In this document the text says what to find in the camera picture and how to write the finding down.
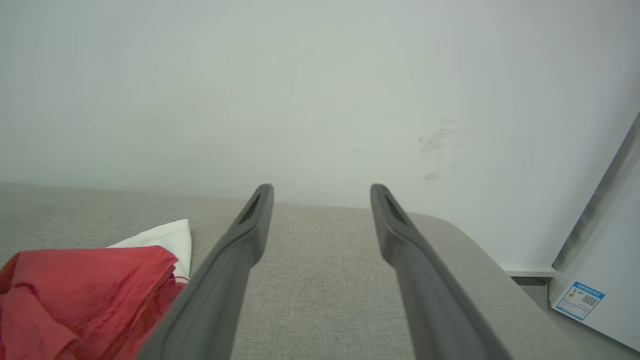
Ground blue energy label sticker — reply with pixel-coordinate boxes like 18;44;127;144
555;281;606;321

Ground red and white jersey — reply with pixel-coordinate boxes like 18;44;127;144
0;219;193;360

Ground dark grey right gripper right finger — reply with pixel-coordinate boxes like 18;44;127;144
370;183;512;360

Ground white washing machine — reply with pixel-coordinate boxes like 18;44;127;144
549;110;640;353

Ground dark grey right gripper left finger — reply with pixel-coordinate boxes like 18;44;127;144
137;183;275;360

